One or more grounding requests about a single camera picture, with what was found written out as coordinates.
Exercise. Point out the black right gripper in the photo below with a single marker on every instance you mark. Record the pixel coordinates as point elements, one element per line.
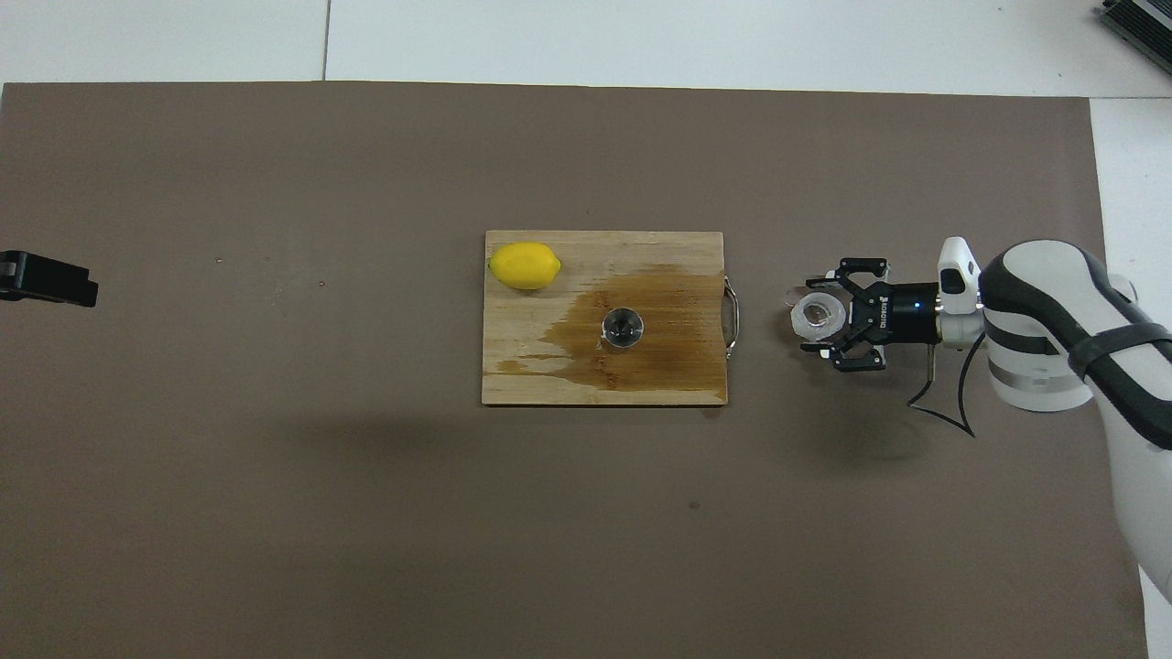
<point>897,311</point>

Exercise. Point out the steel jigger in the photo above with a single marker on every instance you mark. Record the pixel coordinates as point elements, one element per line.
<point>623,328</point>

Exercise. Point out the wooden cutting board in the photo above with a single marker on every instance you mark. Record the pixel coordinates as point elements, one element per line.
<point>531,366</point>

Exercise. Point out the yellow lemon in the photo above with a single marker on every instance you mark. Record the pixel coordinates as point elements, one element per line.
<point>524,265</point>

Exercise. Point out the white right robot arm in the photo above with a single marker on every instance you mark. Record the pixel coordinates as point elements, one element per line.
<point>1044,320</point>

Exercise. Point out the clear plastic cup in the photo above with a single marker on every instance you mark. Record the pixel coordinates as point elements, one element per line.
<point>819,316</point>

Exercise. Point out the grey ribbed metal device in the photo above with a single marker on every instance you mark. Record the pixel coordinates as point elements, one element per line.
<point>1144,23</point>

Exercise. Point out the brown table mat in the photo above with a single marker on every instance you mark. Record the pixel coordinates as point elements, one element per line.
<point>275,503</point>

